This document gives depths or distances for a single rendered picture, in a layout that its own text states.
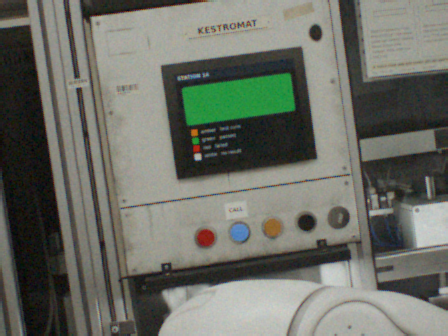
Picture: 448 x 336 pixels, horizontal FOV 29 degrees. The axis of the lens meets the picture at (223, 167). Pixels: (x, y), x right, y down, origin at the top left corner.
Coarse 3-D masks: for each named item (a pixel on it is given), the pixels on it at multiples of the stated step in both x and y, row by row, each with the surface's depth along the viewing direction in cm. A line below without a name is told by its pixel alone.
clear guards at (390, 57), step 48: (384, 0) 155; (432, 0) 156; (384, 48) 156; (432, 48) 156; (384, 96) 156; (432, 96) 157; (384, 144) 156; (432, 144) 157; (384, 192) 157; (432, 192) 157; (384, 240) 157; (432, 240) 158; (144, 288) 154; (192, 288) 155
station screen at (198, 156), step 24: (192, 72) 150; (216, 72) 150; (240, 72) 151; (264, 72) 151; (288, 72) 151; (216, 120) 151; (240, 120) 151; (264, 120) 151; (288, 120) 152; (192, 144) 151; (216, 144) 151; (240, 144) 151; (264, 144) 151; (288, 144) 152
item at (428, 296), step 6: (438, 276) 179; (444, 276) 179; (438, 282) 179; (444, 282) 179; (438, 288) 180; (444, 288) 179; (420, 294) 182; (426, 294) 180; (432, 294) 179; (438, 294) 178; (444, 294) 178; (426, 300) 178; (432, 300) 177; (438, 300) 177; (444, 300) 177; (438, 306) 177; (444, 306) 177
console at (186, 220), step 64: (256, 0) 153; (320, 0) 153; (128, 64) 151; (192, 64) 151; (320, 64) 154; (128, 128) 152; (320, 128) 154; (128, 192) 152; (192, 192) 153; (256, 192) 154; (320, 192) 155; (128, 256) 153; (192, 256) 154; (256, 256) 154
